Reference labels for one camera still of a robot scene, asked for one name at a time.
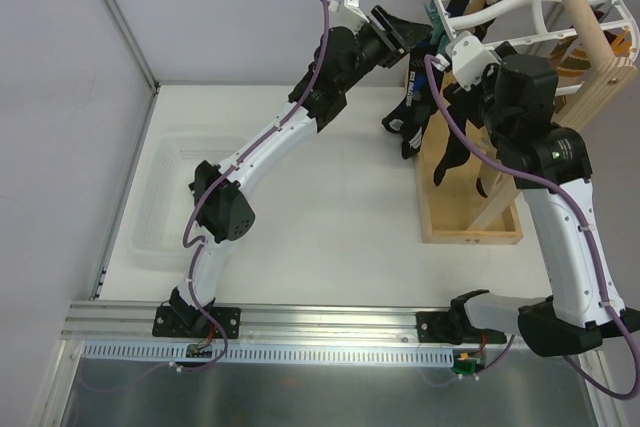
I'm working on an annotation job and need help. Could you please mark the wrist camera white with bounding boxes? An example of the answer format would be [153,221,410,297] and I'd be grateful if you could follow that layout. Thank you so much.
[445,31,499,91]
[328,0,369,33]

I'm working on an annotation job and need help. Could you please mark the black sock plain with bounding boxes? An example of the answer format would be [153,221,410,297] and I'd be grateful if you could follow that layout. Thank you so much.
[399,40,437,118]

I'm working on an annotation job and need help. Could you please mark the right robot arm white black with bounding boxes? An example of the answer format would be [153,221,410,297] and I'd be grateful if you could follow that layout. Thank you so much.
[444,36,638,357]

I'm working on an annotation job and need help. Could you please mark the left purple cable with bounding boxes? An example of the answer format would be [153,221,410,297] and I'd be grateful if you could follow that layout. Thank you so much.
[180,0,346,373]

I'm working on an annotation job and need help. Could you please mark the white plastic laundry basket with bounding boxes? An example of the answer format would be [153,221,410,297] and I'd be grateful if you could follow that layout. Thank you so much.
[129,131,244,258]

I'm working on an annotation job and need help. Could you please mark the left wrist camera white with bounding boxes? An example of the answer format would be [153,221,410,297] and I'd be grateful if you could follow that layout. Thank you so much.
[328,0,369,33]

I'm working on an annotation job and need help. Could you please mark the black sport sock hanging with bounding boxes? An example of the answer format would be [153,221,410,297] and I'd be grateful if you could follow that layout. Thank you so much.
[381,97,431,159]

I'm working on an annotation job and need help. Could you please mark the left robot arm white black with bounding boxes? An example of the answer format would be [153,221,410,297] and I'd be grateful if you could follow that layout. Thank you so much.
[152,6,432,339]

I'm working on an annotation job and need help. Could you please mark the aluminium mounting rail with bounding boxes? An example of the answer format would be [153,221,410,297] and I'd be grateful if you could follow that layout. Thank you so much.
[61,301,449,347]

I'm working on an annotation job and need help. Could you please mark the purple cable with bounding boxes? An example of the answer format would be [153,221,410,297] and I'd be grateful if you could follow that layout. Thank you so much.
[180,0,346,373]
[424,54,640,401]

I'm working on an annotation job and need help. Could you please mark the black sock white stripes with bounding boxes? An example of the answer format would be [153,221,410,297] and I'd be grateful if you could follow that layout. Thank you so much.
[433,114,471,186]

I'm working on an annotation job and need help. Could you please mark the wooden hanger stand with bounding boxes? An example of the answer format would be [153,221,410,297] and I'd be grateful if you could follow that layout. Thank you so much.
[417,0,636,246]

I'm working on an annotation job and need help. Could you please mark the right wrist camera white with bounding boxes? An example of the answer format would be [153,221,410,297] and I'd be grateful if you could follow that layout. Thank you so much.
[445,31,499,91]

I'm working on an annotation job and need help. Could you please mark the white slotted cable duct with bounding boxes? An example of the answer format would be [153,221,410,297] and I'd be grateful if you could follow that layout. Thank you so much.
[83,341,454,368]

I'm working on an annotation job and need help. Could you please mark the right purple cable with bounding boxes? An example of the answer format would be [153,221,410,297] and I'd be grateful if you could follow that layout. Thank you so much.
[424,54,640,401]

